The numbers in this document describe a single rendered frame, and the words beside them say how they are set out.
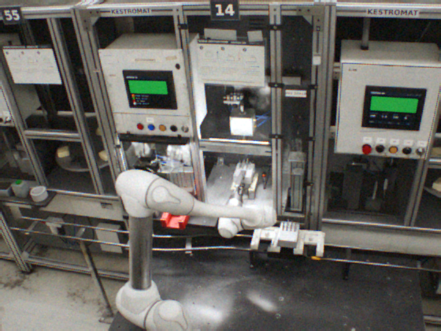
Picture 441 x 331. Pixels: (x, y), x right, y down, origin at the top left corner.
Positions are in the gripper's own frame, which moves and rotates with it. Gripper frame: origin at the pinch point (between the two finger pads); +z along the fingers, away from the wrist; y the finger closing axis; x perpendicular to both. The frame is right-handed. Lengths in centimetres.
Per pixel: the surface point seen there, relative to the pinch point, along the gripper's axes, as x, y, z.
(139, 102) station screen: 45, 55, -13
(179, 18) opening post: 21, 94, -6
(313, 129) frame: -38, 43, -10
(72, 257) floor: 146, -104, 3
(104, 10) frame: 55, 98, -6
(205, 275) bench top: 14, -33, -44
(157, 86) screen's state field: 34, 63, -12
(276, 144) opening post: -20.4, 32.6, -10.2
